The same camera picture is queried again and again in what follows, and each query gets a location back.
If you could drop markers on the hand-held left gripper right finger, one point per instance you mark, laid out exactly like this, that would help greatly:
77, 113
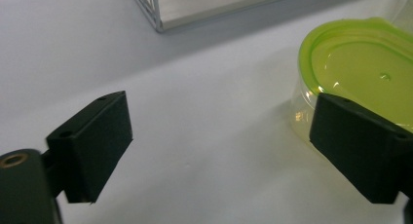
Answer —
357, 146

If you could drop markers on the round green lidded container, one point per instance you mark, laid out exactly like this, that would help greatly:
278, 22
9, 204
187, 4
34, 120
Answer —
357, 65

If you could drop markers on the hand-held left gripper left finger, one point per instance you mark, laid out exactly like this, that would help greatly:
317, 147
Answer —
94, 146

